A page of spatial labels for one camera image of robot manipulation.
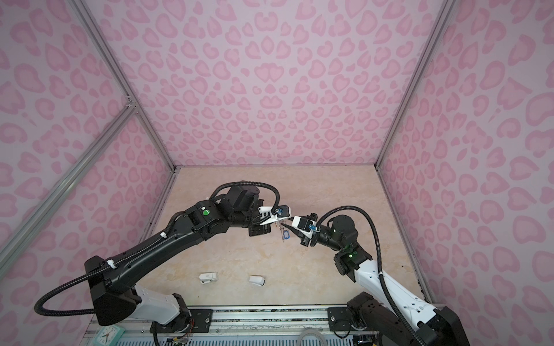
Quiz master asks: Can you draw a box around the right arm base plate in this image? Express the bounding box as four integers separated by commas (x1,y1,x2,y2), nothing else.
327,307,357,332

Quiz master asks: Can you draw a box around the left white key tag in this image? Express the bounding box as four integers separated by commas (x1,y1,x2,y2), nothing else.
199,272,218,285

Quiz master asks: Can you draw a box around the white key tag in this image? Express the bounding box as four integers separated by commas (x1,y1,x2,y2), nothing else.
248,275,265,286
199,272,218,285

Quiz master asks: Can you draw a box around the clear plastic tube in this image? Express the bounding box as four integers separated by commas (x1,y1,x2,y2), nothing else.
296,327,329,346

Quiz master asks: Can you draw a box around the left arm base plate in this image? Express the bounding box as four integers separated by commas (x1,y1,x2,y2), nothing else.
149,309,213,334

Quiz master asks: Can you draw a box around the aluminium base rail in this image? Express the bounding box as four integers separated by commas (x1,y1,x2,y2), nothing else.
81,305,386,345

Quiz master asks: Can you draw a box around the silver carabiner keyring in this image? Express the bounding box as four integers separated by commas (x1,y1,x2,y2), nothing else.
278,223,289,242

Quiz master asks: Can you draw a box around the small green clock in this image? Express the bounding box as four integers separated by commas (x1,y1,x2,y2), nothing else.
93,325,126,346

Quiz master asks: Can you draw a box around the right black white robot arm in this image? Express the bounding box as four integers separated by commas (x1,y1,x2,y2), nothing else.
290,215,470,345

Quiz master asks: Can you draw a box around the right white key tag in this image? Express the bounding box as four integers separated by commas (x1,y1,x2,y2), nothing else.
248,275,265,286

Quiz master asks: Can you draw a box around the diagonal aluminium frame bar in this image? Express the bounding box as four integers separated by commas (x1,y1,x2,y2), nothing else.
1,102,136,277

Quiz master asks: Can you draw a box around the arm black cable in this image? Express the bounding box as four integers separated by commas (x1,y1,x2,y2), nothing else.
33,181,281,317
315,205,427,346

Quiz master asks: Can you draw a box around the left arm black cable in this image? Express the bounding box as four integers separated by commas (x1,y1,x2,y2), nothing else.
33,181,281,317

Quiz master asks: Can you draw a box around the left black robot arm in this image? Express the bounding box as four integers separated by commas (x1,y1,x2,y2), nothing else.
85,181,280,326

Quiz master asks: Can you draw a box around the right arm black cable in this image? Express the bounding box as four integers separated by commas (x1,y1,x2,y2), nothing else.
315,205,427,346

